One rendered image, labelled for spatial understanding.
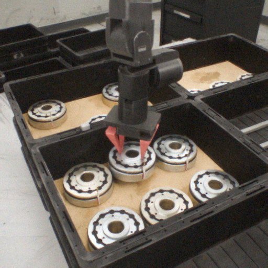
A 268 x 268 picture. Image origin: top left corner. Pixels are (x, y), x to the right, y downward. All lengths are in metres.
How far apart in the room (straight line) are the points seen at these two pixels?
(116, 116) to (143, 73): 0.12
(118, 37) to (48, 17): 3.44
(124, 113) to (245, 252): 0.33
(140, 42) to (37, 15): 3.42
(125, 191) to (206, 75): 0.60
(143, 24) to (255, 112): 0.53
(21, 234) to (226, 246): 0.47
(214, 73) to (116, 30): 0.65
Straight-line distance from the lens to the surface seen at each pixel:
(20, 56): 2.22
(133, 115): 0.62
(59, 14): 4.05
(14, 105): 0.84
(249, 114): 0.99
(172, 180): 0.74
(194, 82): 1.12
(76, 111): 0.96
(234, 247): 0.65
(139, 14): 0.57
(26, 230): 0.85
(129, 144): 0.75
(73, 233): 0.53
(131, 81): 0.59
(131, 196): 0.70
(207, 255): 0.63
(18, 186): 0.95
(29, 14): 3.92
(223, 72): 1.21
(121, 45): 0.57
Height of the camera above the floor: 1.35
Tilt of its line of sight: 37 degrees down
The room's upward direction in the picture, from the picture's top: straight up
